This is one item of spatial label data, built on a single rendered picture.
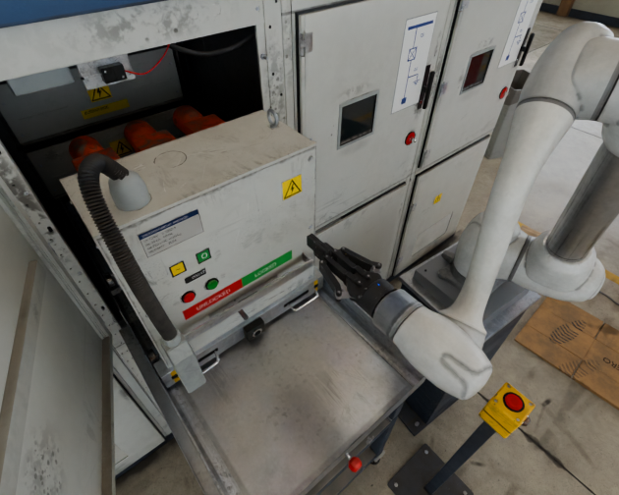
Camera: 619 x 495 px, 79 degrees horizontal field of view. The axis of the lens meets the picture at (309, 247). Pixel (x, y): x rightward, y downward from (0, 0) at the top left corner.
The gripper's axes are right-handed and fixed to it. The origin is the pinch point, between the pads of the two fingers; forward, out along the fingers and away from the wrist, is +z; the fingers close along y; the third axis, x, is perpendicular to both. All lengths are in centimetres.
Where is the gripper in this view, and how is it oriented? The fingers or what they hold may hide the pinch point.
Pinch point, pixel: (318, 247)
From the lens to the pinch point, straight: 84.2
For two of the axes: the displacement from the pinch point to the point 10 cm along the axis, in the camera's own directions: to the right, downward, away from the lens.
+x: 0.0, -7.0, -7.1
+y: 7.8, -4.5, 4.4
